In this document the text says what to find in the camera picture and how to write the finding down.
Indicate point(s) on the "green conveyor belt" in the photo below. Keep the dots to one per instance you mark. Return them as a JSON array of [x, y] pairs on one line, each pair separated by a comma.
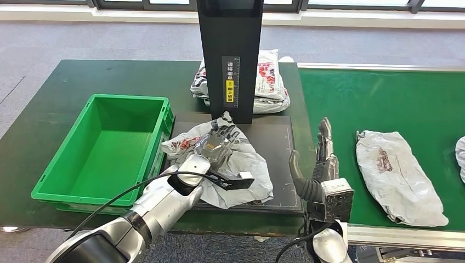
[[399, 101]]

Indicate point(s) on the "white parcel bag red pictures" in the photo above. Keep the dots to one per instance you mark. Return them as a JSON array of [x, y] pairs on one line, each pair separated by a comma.
[[269, 72]]

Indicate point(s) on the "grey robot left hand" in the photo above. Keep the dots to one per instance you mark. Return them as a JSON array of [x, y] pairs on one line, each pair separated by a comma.
[[214, 147]]

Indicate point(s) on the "green plastic crate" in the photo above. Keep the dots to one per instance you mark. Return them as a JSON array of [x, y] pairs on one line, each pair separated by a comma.
[[109, 156]]

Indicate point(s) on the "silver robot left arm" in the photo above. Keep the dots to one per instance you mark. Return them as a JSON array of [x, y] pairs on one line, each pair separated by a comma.
[[152, 207]]

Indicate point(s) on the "black inbound scanner machine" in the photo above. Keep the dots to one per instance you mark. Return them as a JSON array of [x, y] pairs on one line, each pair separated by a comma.
[[229, 36]]

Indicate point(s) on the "black yellow ruler sticker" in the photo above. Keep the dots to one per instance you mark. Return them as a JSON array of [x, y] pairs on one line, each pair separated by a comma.
[[230, 83]]

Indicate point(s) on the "grey parcel bag red logo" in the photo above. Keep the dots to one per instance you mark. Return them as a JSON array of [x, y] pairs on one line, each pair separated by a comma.
[[461, 159]]

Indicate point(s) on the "white conveyor end cap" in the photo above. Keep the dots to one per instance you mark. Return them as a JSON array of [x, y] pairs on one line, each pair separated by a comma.
[[286, 59]]

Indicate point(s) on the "dark green table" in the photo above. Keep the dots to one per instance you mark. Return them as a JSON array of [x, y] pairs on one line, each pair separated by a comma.
[[43, 109]]

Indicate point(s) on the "white window sill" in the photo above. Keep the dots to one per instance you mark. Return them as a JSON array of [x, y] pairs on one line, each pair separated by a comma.
[[72, 13]]

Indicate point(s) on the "grey parcel bag faded print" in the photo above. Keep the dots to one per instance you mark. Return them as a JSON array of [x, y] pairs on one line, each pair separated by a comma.
[[399, 181]]

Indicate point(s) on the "grey red-print parcel bag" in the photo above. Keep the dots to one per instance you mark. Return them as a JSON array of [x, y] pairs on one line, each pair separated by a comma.
[[247, 167]]

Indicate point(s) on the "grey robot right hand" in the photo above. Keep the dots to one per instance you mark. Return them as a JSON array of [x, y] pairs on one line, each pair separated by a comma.
[[327, 163]]

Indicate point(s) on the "white parcel bag black stripes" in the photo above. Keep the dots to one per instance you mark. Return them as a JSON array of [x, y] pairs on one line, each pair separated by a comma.
[[200, 83]]

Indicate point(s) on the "dark window frame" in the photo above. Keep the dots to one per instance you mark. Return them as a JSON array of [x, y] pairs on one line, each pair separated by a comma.
[[120, 5]]

